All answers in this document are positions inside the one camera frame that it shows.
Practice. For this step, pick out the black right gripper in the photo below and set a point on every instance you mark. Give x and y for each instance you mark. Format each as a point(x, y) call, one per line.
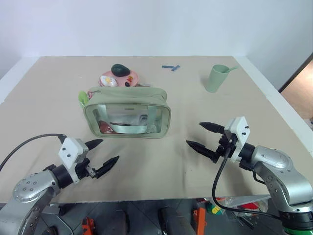
point(223, 148)

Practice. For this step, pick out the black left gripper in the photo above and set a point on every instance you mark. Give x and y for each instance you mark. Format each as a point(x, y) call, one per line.
point(83, 170)

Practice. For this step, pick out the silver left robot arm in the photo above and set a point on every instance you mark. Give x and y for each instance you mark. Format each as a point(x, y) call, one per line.
point(29, 189)

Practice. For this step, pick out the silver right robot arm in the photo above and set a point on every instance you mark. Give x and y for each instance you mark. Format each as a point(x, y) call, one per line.
point(281, 166)

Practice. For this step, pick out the green clear toiletry bag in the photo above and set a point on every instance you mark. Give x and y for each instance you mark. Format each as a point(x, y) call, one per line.
point(127, 98)

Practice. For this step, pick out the beige table cloth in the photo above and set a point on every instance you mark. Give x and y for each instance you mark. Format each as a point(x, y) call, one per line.
point(156, 166)

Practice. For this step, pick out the light green cup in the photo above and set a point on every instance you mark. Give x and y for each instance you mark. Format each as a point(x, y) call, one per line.
point(215, 79)

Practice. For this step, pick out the green leaf zipper tag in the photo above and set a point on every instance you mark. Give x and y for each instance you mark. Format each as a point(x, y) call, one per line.
point(82, 98)

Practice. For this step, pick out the green yellow packet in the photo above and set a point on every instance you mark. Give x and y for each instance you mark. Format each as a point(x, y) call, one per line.
point(216, 210)

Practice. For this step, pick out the orange black clamp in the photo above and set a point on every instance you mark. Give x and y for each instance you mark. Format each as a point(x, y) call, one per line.
point(88, 226)
point(200, 220)

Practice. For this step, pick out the white toy fried egg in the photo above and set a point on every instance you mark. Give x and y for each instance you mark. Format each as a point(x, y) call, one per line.
point(108, 80)

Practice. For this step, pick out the clear plastic bag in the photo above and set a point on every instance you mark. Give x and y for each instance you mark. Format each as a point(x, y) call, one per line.
point(244, 204)

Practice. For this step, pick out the short blue stick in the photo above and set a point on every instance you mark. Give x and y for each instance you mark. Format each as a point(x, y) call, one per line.
point(176, 67)

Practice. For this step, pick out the small red toy piece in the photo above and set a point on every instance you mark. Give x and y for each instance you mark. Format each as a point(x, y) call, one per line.
point(129, 78)

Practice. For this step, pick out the long blue stick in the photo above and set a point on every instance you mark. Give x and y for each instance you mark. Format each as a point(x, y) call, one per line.
point(167, 66)

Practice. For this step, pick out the pink plate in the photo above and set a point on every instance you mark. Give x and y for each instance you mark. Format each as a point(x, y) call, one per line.
point(133, 77)

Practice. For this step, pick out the dark green avocado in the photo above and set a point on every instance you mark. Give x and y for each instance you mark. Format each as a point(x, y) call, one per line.
point(120, 70)

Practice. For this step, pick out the dark rounded cylinder shape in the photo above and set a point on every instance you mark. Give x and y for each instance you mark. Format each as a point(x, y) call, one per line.
point(174, 220)

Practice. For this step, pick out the brown door panel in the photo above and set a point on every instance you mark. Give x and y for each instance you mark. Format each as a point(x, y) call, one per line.
point(299, 80)

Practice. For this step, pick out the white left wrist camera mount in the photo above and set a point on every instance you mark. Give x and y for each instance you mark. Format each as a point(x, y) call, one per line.
point(69, 150)

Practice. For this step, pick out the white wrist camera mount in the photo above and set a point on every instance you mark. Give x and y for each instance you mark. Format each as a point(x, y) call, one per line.
point(69, 150)
point(240, 129)

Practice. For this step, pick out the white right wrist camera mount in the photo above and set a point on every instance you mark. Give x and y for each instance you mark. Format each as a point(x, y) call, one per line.
point(240, 129)

